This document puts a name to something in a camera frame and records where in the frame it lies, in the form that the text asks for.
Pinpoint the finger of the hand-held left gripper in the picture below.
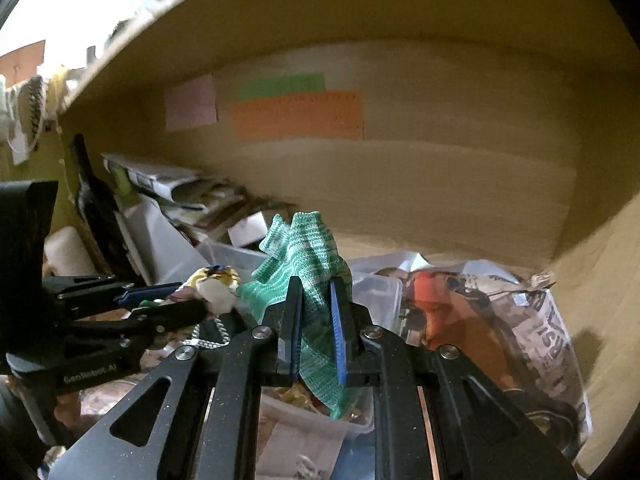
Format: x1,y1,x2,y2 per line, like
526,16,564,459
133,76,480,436
113,281,185,309
129,298,210,347

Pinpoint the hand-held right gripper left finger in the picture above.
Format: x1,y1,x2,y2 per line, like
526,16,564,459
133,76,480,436
47,276,304,480

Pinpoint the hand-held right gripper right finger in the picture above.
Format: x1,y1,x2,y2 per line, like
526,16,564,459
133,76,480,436
329,277,593,480

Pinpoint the yellow white soft toy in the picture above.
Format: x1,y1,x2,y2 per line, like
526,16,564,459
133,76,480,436
176,265,242,317

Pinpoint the green knitted cloth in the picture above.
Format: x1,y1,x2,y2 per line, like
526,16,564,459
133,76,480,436
236,211,355,420

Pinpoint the clear plastic container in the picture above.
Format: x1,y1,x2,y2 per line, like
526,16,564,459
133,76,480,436
197,238,404,441

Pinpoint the pile of papers and boxes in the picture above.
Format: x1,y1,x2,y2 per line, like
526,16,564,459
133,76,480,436
101,152,296,251

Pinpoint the small white box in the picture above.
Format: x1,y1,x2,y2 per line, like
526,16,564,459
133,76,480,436
227,211,273,248

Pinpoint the plastic bag with orange item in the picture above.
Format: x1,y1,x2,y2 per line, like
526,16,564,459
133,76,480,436
376,255,593,461

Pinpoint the pink paper sheet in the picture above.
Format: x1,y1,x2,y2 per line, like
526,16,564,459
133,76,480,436
165,74,219,132

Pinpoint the orange paper sheet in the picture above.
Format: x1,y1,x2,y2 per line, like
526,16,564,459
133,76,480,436
231,91,364,143

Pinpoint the green paper sheet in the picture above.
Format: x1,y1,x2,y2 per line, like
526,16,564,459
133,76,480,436
235,73,327,102

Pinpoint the metal bead chain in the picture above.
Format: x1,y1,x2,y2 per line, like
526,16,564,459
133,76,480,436
182,314,236,350

